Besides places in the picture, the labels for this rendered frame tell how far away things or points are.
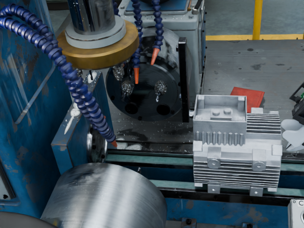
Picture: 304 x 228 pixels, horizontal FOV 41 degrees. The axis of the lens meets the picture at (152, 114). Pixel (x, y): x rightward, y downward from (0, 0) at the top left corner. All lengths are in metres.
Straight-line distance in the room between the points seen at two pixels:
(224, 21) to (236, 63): 2.21
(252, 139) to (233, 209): 0.22
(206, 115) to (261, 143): 0.14
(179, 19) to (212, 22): 2.64
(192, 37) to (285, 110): 0.44
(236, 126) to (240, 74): 0.80
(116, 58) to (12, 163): 0.34
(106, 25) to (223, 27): 3.05
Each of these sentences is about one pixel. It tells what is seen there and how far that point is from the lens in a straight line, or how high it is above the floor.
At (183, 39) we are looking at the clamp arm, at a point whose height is 1.25.
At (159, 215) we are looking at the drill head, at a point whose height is 1.08.
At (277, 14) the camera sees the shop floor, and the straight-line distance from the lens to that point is 4.12.
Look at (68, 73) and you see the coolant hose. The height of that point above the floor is 1.38.
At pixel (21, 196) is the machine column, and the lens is 1.06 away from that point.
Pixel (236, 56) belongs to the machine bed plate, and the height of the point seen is 0.80.
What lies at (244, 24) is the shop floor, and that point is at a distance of 3.92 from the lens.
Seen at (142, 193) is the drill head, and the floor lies 1.13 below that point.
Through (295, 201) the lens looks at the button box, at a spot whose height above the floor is 1.08.
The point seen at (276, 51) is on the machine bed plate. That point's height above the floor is 0.80.
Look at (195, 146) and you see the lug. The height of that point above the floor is 1.08.
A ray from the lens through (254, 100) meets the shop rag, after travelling 1.55.
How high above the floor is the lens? 1.73
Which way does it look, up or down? 38 degrees down
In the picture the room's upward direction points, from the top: 7 degrees counter-clockwise
